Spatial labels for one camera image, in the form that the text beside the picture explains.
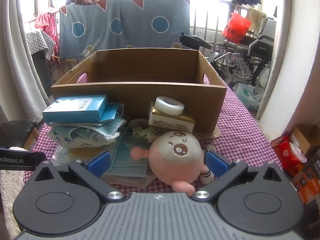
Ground white plastic bag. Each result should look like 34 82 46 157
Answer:
235 83 264 111

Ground light blue towel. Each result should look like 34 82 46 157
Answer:
54 117 127 143

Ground small open cardboard box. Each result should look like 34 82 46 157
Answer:
291 124 320 155

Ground tan small object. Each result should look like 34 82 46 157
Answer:
128 118 150 130

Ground brown cardboard box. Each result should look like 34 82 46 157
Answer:
51 48 227 133

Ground white curtain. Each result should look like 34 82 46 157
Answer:
0 0 50 123
256 0 300 120

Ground dark folded mobility chair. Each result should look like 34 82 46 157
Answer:
179 33 225 80

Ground green scrunchie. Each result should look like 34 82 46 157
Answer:
132 126 163 144

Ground metal window railing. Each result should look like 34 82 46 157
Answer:
190 0 235 43

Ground red plastic bag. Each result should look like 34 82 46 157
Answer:
222 12 252 44

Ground white fluffy cloth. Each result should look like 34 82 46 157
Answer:
0 146 33 215

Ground white polka-dot cloth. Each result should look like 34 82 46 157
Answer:
26 30 57 60

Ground pink hanging clothes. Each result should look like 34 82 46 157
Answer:
34 11 60 53

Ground pink plush toy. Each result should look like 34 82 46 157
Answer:
130 130 217 197

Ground black wheelchair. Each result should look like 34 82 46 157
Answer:
212 16 278 87

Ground blue face mask box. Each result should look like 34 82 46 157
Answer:
42 94 109 123

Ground clear packet of blue masks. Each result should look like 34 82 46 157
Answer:
101 132 155 187

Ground gold tissue pack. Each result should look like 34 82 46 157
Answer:
148 102 195 133

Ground orange black box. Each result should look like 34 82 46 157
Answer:
290 152 320 204

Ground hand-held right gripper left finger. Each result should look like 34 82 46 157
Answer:
34 151 125 203

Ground white tape roll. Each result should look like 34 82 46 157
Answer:
154 96 185 116

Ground yellow towel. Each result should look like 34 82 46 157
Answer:
246 7 267 32

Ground blue patterned bedsheet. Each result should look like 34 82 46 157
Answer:
59 0 192 58

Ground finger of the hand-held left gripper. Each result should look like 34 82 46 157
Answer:
26 150 47 167

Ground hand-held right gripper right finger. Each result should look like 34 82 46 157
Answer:
191 151 283 202

